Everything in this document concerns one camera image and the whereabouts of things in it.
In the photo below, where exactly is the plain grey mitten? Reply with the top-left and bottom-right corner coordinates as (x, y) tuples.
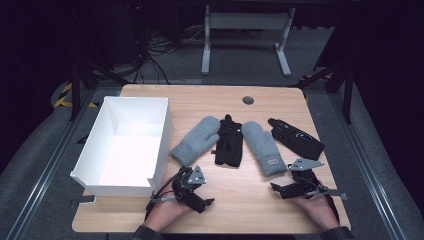
(169, 115), (222, 168)

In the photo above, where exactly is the black metal stand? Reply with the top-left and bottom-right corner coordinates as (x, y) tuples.
(68, 54), (132, 122)
(293, 59), (355, 125)

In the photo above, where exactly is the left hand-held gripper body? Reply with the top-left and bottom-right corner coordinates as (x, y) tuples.
(171, 164), (208, 212)

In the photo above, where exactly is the white rectangular box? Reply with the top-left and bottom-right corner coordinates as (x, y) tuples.
(69, 96), (174, 198)

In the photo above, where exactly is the person's right hand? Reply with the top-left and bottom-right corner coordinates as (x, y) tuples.
(289, 193), (340, 232)

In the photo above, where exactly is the yellow black hazard tape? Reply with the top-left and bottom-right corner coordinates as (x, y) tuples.
(53, 82), (100, 109)

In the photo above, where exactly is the grey mitten with label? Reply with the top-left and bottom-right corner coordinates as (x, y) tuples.
(241, 120), (288, 178)

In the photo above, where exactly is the white metal table frame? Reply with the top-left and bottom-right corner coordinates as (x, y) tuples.
(200, 4), (297, 78)

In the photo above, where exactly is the tangle of black floor cables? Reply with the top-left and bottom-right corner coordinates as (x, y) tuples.
(126, 2), (208, 85)

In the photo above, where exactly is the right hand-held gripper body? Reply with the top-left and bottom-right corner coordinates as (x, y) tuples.
(283, 158), (350, 201)

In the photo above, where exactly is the black glove with white print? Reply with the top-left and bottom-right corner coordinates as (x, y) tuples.
(267, 117), (326, 162)

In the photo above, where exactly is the black glove with small tab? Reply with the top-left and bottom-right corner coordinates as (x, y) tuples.
(210, 113), (244, 168)

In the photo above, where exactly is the metal floor rail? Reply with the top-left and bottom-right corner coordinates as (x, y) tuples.
(328, 92), (410, 240)
(5, 89), (98, 240)

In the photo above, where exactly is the grey table edge bracket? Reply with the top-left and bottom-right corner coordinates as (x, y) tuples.
(69, 194), (98, 208)

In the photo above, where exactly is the person's left hand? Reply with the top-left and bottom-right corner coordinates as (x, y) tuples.
(143, 195), (192, 232)

